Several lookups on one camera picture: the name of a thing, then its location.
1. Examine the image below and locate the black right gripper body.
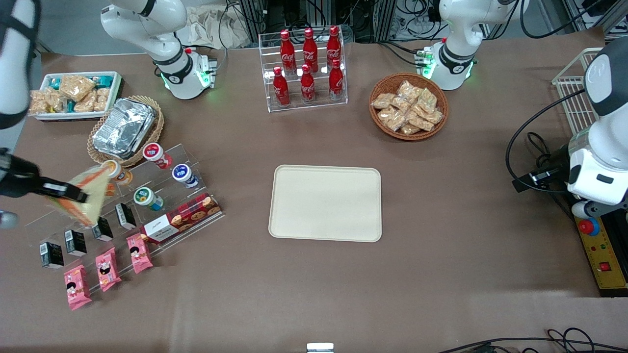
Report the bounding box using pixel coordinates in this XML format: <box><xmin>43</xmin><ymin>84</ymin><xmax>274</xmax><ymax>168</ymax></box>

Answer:
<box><xmin>0</xmin><ymin>156</ymin><xmax>44</xmax><ymax>198</ymax></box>

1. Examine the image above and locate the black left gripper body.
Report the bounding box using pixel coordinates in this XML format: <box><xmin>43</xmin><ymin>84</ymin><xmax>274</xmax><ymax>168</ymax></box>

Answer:
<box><xmin>539</xmin><ymin>157</ymin><xmax>573</xmax><ymax>192</ymax></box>

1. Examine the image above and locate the triangle sandwich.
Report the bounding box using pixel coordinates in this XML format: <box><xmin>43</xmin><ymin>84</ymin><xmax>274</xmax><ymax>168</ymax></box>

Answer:
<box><xmin>48</xmin><ymin>179</ymin><xmax>105</xmax><ymax>227</ymax></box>
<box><xmin>73</xmin><ymin>166</ymin><xmax>115</xmax><ymax>197</ymax></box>

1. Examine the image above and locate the cream rectangular tray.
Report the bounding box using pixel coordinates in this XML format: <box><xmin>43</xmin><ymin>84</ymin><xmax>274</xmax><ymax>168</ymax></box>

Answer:
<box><xmin>268</xmin><ymin>165</ymin><xmax>383</xmax><ymax>243</ymax></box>

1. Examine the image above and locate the small black barcode box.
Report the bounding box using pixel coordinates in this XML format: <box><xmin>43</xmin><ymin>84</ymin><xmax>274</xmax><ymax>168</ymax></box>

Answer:
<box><xmin>40</xmin><ymin>241</ymin><xmax>65</xmax><ymax>270</ymax></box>
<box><xmin>65</xmin><ymin>229</ymin><xmax>88</xmax><ymax>257</ymax></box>
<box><xmin>92</xmin><ymin>216</ymin><xmax>114</xmax><ymax>243</ymax></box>
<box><xmin>115</xmin><ymin>202</ymin><xmax>137</xmax><ymax>231</ymax></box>

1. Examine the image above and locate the orange gum tub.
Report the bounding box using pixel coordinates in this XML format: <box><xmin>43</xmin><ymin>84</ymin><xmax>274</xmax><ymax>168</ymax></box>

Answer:
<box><xmin>104</xmin><ymin>160</ymin><xmax>133</xmax><ymax>186</ymax></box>

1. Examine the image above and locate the red emergency stop button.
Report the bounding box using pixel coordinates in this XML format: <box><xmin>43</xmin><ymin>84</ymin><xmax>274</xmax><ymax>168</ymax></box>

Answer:
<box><xmin>577</xmin><ymin>217</ymin><xmax>601</xmax><ymax>236</ymax></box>

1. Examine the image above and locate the green gum tub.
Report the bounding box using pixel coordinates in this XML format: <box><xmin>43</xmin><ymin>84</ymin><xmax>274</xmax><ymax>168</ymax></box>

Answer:
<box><xmin>133</xmin><ymin>187</ymin><xmax>164</xmax><ymax>212</ymax></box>

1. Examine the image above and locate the silver foil container stack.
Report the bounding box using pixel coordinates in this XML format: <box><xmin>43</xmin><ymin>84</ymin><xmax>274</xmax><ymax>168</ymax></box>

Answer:
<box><xmin>92</xmin><ymin>97</ymin><xmax>157</xmax><ymax>159</ymax></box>

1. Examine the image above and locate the pink cartoon snack packet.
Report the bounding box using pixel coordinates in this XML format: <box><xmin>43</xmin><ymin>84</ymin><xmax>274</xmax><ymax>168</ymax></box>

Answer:
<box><xmin>127</xmin><ymin>233</ymin><xmax>154</xmax><ymax>274</ymax></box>
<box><xmin>95</xmin><ymin>247</ymin><xmax>122</xmax><ymax>293</ymax></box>
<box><xmin>64</xmin><ymin>264</ymin><xmax>93</xmax><ymax>311</ymax></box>

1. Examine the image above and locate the red gum tub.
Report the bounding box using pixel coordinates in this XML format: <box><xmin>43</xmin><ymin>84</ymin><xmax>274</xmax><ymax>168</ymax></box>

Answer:
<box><xmin>143</xmin><ymin>143</ymin><xmax>174</xmax><ymax>170</ymax></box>

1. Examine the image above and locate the yellow control box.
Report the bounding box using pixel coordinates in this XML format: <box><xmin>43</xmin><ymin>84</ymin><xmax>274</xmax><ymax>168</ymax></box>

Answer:
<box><xmin>574</xmin><ymin>216</ymin><xmax>628</xmax><ymax>291</ymax></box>

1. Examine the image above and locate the white plastic snack bin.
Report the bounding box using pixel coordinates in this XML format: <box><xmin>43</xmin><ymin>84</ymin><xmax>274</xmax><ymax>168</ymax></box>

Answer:
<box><xmin>29</xmin><ymin>71</ymin><xmax>123</xmax><ymax>122</ymax></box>

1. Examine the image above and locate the oval wicker basket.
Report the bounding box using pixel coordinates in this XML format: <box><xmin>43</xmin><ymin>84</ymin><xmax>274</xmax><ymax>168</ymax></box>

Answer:
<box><xmin>87</xmin><ymin>95</ymin><xmax>165</xmax><ymax>169</ymax></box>

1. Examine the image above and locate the blue gum tub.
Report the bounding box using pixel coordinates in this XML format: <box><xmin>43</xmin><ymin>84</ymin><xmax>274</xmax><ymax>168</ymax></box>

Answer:
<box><xmin>172</xmin><ymin>164</ymin><xmax>200</xmax><ymax>190</ymax></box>

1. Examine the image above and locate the red plaid cookie box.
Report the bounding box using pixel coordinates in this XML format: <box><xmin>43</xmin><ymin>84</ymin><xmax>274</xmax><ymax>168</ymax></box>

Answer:
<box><xmin>141</xmin><ymin>193</ymin><xmax>223</xmax><ymax>245</ymax></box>

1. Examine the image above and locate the clear acrylic tiered shelf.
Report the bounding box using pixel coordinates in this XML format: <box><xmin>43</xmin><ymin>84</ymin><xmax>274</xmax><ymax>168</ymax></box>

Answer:
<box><xmin>25</xmin><ymin>143</ymin><xmax>224</xmax><ymax>291</ymax></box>

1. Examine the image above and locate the round wicker basket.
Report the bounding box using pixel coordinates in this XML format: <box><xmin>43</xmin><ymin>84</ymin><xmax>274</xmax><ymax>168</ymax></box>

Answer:
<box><xmin>368</xmin><ymin>73</ymin><xmax>449</xmax><ymax>142</ymax></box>

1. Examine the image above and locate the red cola bottle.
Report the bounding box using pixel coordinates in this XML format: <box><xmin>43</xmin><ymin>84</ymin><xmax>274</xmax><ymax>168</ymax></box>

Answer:
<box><xmin>326</xmin><ymin>25</ymin><xmax>342</xmax><ymax>70</ymax></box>
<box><xmin>272</xmin><ymin>66</ymin><xmax>290</xmax><ymax>107</ymax></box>
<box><xmin>280</xmin><ymin>29</ymin><xmax>297</xmax><ymax>75</ymax></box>
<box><xmin>328</xmin><ymin>58</ymin><xmax>345</xmax><ymax>101</ymax></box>
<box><xmin>302</xmin><ymin>27</ymin><xmax>319</xmax><ymax>74</ymax></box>
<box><xmin>299</xmin><ymin>64</ymin><xmax>316</xmax><ymax>104</ymax></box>

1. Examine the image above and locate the crumpled beige paper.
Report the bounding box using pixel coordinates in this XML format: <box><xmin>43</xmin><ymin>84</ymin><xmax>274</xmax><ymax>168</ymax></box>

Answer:
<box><xmin>177</xmin><ymin>6</ymin><xmax>257</xmax><ymax>50</ymax></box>

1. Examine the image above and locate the clear acrylic bottle rack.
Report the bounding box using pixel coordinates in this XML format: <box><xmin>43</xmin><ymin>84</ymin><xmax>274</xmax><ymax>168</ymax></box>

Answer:
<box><xmin>258</xmin><ymin>30</ymin><xmax>348</xmax><ymax>114</ymax></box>

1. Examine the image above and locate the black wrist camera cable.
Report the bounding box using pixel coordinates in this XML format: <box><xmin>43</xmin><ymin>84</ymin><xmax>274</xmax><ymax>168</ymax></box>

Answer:
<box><xmin>505</xmin><ymin>88</ymin><xmax>590</xmax><ymax>195</ymax></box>

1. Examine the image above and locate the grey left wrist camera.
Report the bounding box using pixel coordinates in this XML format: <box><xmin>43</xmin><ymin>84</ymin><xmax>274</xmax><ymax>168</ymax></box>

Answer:
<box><xmin>571</xmin><ymin>198</ymin><xmax>605</xmax><ymax>220</ymax></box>

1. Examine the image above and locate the white wire basket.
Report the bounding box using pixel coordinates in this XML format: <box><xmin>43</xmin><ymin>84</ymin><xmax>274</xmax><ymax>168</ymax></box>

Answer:
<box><xmin>551</xmin><ymin>47</ymin><xmax>604</xmax><ymax>136</ymax></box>

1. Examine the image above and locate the black floor cable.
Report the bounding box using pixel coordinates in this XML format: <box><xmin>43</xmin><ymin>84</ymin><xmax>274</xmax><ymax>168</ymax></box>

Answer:
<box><xmin>437</xmin><ymin>328</ymin><xmax>628</xmax><ymax>353</ymax></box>

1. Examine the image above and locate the aluminium frame rack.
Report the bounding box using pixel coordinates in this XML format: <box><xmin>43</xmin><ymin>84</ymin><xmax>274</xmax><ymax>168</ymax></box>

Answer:
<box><xmin>235</xmin><ymin>0</ymin><xmax>442</xmax><ymax>44</ymax></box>

